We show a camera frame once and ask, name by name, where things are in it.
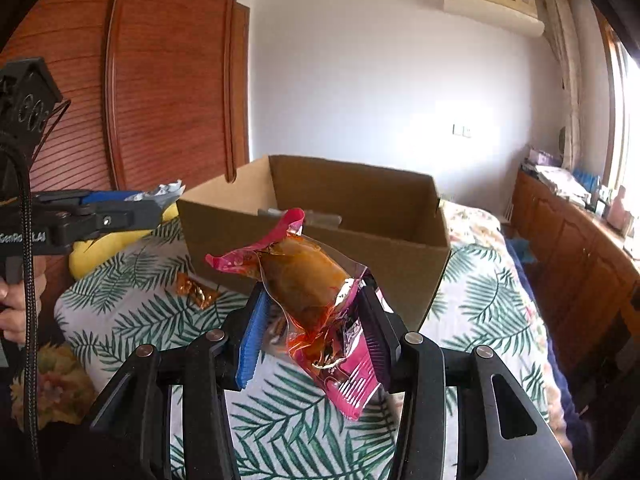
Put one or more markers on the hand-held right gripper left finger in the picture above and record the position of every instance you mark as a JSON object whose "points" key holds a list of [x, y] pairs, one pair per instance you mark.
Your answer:
{"points": [[252, 340]]}

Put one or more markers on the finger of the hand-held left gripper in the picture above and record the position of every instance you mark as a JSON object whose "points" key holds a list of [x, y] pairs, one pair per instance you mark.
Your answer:
{"points": [[115, 197], [130, 217]]}

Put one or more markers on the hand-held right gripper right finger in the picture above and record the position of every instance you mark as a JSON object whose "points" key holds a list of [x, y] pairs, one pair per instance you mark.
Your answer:
{"points": [[375, 345]]}

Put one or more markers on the blue white silver snack packet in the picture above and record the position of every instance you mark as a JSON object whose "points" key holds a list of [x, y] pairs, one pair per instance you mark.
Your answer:
{"points": [[162, 191]]}

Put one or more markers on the brown cardboard box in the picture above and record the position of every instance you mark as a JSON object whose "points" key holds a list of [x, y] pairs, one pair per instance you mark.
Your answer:
{"points": [[390, 270]]}

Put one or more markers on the pink orange chicken snack packet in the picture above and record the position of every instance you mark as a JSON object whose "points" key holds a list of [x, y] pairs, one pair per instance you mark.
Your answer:
{"points": [[305, 280]]}

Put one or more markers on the person's left hand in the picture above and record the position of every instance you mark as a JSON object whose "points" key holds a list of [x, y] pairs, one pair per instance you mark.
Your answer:
{"points": [[12, 310]]}

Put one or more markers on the yellow plush toy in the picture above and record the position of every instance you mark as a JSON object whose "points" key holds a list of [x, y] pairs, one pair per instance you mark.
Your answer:
{"points": [[100, 252]]}

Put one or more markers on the golden brown candy wrapper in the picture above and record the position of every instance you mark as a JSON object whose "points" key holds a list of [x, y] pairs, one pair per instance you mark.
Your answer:
{"points": [[192, 288]]}

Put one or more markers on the leaf print blanket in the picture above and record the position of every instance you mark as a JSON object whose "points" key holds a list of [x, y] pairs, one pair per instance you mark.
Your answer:
{"points": [[310, 440]]}

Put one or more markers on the wooden slatted wardrobe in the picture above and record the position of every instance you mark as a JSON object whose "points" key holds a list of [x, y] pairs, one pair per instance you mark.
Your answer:
{"points": [[165, 85]]}

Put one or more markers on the floral bed sheet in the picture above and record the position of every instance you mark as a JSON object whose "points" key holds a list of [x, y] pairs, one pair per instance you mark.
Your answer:
{"points": [[475, 230]]}

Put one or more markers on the floral quilt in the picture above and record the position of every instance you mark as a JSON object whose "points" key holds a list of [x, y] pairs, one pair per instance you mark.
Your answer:
{"points": [[50, 385]]}

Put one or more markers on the dark blue blanket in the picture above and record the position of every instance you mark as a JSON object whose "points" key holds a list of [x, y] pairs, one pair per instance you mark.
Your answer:
{"points": [[560, 385]]}

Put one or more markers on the wooden cabinet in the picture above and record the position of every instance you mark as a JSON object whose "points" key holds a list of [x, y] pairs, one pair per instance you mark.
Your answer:
{"points": [[575, 260]]}

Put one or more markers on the pile of papers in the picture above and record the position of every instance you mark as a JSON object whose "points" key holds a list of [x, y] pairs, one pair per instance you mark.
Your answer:
{"points": [[555, 175]]}

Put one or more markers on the blue boxes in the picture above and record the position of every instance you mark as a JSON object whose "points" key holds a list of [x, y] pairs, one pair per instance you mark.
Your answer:
{"points": [[585, 178]]}

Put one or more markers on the small round mirror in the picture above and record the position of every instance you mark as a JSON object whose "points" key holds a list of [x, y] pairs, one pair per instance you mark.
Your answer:
{"points": [[562, 140]]}

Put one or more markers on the pink container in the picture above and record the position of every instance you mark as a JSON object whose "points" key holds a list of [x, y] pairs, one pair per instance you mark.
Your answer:
{"points": [[620, 210]]}

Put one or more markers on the pale patterned curtain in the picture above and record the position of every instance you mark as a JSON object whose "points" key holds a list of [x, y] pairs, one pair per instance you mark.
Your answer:
{"points": [[567, 75]]}

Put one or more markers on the wooden framed window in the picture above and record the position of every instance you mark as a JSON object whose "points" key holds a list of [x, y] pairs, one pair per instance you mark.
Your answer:
{"points": [[625, 110]]}

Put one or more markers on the white wall socket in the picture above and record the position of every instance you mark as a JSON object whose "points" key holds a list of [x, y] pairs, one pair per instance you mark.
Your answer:
{"points": [[462, 130]]}

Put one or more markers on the wall air conditioner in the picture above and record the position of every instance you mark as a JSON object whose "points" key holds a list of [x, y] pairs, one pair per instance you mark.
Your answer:
{"points": [[492, 5]]}

